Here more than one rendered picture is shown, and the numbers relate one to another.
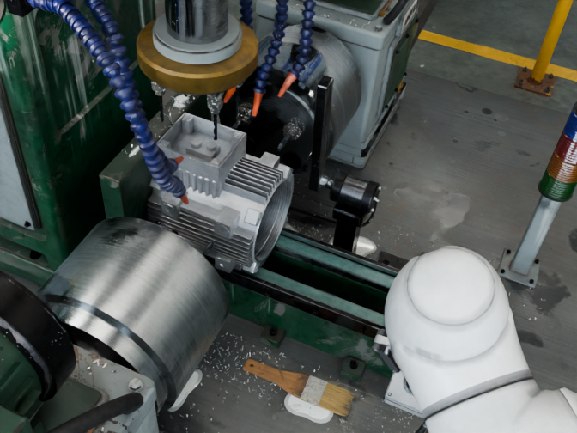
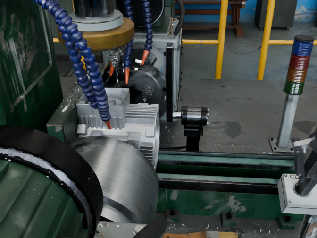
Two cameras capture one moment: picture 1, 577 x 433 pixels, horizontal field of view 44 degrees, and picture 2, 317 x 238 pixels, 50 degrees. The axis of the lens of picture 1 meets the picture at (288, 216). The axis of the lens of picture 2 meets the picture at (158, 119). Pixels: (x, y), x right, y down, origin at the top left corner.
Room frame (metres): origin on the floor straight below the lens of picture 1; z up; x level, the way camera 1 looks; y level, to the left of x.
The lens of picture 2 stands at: (0.10, 0.22, 1.55)
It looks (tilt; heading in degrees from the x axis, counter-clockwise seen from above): 31 degrees down; 346
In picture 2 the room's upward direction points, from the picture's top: 1 degrees counter-clockwise
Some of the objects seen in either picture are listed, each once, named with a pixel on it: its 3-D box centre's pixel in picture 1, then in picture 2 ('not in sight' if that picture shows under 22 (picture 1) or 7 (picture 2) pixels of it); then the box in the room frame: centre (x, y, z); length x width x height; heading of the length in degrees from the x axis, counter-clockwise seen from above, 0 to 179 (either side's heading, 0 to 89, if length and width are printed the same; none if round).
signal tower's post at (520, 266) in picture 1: (551, 198); (291, 96); (1.00, -0.49, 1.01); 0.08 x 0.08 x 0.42; 70
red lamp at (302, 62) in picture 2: (576, 143); (299, 60); (1.00, -0.49, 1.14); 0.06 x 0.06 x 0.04
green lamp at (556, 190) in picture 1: (559, 180); (294, 85); (1.00, -0.49, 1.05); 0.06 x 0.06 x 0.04
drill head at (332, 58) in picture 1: (296, 92); (137, 80); (1.21, 0.01, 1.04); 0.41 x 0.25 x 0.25; 160
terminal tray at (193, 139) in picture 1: (202, 155); (104, 107); (0.91, 0.16, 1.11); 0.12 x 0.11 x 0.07; 70
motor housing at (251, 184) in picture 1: (222, 202); (121, 137); (0.90, 0.12, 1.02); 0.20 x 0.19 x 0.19; 70
